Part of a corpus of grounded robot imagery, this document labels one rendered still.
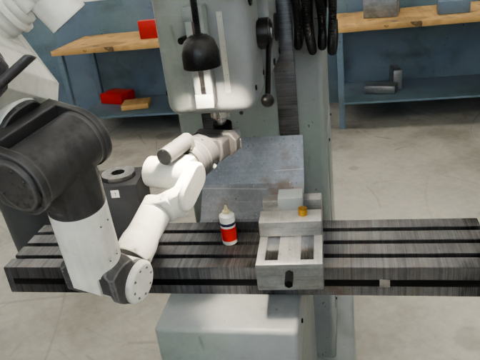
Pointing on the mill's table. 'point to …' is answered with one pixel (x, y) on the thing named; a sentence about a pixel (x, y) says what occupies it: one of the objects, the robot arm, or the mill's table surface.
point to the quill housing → (173, 91)
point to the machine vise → (291, 253)
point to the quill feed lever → (263, 40)
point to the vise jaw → (290, 223)
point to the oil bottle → (228, 227)
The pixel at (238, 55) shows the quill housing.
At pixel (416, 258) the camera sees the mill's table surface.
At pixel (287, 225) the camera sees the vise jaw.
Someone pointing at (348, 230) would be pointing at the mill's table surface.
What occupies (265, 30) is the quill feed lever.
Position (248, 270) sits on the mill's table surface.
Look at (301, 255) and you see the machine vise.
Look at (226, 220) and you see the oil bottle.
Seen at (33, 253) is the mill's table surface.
